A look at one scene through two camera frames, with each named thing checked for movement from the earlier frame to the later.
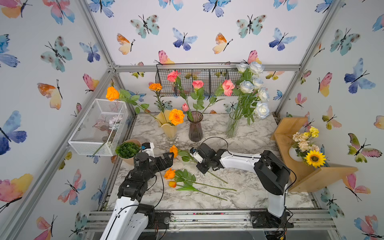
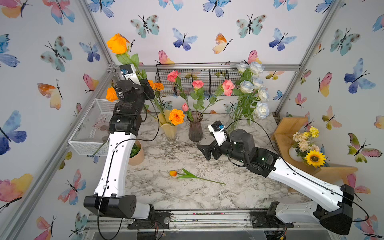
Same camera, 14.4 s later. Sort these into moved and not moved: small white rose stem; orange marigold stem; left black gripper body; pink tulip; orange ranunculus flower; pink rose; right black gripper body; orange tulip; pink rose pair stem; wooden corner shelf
Moved: orange tulip; left black gripper body; orange ranunculus flower; right black gripper body
Not moved: pink tulip; pink rose; wooden corner shelf; small white rose stem; pink rose pair stem; orange marigold stem
